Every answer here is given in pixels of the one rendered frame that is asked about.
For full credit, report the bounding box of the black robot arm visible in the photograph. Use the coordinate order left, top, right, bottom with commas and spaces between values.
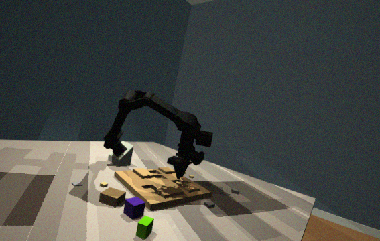
104, 90, 213, 166

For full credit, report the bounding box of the purple cube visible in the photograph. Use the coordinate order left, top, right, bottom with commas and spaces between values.
123, 197, 145, 219

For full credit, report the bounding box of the green block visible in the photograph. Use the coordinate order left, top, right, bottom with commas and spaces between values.
136, 216, 154, 239

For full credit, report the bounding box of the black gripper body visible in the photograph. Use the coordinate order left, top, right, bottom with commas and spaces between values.
167, 142, 194, 167

